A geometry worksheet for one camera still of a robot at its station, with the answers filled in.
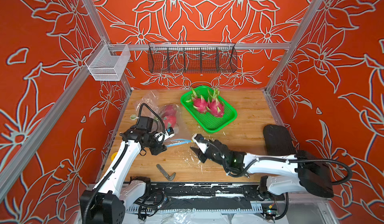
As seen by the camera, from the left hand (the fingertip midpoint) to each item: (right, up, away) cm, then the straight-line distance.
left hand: (161, 141), depth 80 cm
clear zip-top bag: (+8, 0, +3) cm, 9 cm away
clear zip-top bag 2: (-5, +19, -8) cm, 22 cm away
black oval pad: (+66, -1, +4) cm, 67 cm away
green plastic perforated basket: (+27, +8, +21) cm, 35 cm away
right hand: (+17, +1, -4) cm, 17 cm away
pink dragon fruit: (+22, +20, +20) cm, 36 cm away
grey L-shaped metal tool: (+5, -19, -2) cm, 20 cm away
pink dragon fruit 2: (+32, +19, +16) cm, 41 cm away
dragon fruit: (+3, +14, +15) cm, 21 cm away
